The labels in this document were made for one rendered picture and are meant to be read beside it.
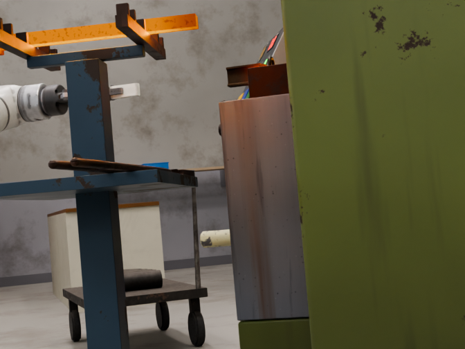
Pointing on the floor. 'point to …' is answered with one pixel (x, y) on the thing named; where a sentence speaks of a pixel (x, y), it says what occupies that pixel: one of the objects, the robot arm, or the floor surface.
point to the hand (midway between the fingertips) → (124, 91)
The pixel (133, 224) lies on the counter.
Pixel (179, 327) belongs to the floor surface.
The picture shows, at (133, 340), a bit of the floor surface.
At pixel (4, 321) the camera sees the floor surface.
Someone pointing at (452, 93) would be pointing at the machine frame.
